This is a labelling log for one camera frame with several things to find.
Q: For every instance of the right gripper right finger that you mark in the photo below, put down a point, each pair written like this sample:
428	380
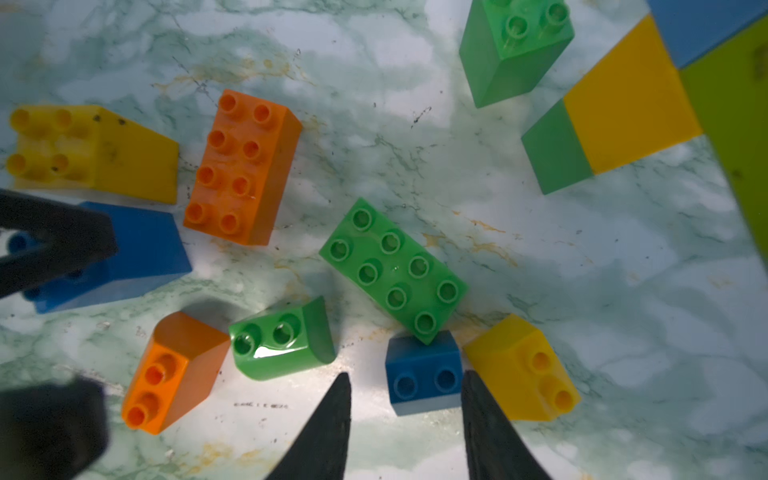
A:
494	449

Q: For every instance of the orange long lego brick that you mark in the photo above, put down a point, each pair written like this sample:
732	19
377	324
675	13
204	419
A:
244	170

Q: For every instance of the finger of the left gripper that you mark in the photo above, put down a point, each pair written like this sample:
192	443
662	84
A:
71	238
52	431

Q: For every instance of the small green lego brick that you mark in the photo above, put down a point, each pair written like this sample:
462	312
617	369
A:
283	342

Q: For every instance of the lime long lego brick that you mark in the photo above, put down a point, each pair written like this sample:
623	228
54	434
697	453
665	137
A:
728	90

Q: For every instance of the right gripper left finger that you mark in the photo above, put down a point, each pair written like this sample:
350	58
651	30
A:
321	448

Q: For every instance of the yellow lego brick left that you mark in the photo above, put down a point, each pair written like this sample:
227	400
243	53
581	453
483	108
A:
88	147

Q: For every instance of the small orange lego brick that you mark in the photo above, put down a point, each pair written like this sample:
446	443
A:
176	373

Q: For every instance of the blue lego brick left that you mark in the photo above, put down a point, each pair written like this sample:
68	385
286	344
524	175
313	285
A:
150	254

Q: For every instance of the green long lego brick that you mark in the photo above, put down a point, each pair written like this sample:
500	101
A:
395	271

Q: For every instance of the green square lego brick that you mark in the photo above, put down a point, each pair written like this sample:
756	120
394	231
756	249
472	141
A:
509	45

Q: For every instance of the yellow lego brick centre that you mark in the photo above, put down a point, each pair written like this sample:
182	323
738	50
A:
522	372

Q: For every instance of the small blue lego brick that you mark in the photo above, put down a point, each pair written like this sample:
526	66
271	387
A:
423	378

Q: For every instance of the light blue long lego brick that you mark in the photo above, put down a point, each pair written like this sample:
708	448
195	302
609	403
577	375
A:
692	28

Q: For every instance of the yellow square lego brick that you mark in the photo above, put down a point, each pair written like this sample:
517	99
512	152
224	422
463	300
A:
632	103

